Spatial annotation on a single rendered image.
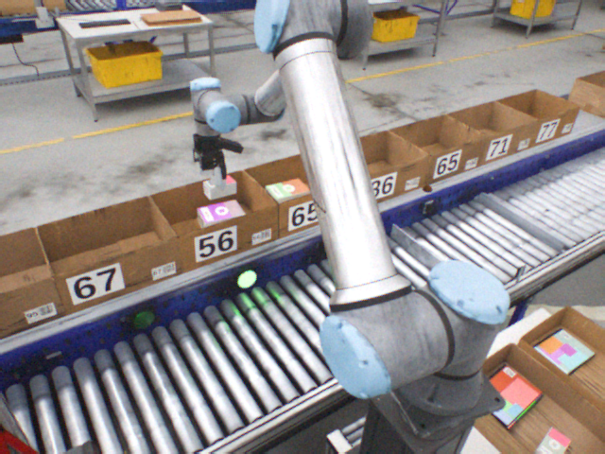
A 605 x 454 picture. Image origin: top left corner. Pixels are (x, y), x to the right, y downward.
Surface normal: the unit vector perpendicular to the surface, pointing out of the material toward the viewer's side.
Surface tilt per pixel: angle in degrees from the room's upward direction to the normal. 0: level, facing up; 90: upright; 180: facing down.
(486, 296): 8
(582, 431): 0
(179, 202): 90
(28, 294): 90
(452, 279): 8
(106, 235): 89
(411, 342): 46
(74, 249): 89
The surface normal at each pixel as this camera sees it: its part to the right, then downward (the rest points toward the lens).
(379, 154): 0.54, 0.53
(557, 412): 0.04, -0.79
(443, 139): -0.83, 0.30
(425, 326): 0.30, -0.44
